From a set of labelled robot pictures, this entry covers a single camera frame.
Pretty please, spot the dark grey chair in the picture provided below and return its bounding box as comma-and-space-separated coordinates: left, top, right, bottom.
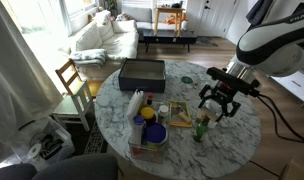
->
0, 154, 118, 180

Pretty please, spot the white pill bottle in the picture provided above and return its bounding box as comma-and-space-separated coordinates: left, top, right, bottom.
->
158, 105, 169, 123

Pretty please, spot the clear storage bin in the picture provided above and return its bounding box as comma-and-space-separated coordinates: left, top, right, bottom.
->
10, 117, 75, 170

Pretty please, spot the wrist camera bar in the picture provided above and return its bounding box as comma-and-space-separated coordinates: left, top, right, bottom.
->
207, 67, 260, 97

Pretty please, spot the wooden chair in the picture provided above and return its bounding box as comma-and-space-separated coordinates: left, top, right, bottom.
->
52, 60, 92, 131

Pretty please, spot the wooden block on book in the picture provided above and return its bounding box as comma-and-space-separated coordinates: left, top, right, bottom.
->
178, 112, 191, 123

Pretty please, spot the clear plastic box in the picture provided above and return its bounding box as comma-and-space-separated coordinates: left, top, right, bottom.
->
128, 132, 168, 163

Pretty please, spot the green round lid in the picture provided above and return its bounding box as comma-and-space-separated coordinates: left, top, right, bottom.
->
181, 76, 193, 84

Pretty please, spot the yellow picture book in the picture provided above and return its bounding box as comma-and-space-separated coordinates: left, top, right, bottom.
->
169, 100, 192, 128

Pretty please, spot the dark blue open box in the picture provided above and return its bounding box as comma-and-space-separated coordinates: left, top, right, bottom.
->
118, 58, 166, 93

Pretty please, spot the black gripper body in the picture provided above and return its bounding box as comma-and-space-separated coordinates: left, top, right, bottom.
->
199, 83, 236, 109

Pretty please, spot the blue lid container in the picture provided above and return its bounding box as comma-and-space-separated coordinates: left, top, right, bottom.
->
143, 123, 167, 147

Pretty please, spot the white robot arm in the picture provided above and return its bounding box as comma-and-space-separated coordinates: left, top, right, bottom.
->
199, 11, 304, 117

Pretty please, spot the wooden side table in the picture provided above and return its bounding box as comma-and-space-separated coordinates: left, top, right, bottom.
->
153, 6, 185, 37

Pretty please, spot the dark coffee table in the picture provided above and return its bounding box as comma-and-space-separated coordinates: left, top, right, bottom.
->
143, 29, 196, 48

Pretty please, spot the white paper bag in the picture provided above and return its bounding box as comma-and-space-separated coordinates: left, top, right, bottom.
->
126, 90, 144, 125

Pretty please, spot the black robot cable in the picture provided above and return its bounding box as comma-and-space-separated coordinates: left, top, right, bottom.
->
256, 93, 304, 146

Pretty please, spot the yellow lid jar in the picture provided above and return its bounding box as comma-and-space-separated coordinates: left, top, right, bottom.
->
140, 107, 156, 125

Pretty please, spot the green glass bottle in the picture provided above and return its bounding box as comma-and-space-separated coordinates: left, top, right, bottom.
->
193, 116, 210, 142

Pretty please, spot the grey blanket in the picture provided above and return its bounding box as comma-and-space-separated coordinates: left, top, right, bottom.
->
69, 49, 106, 66

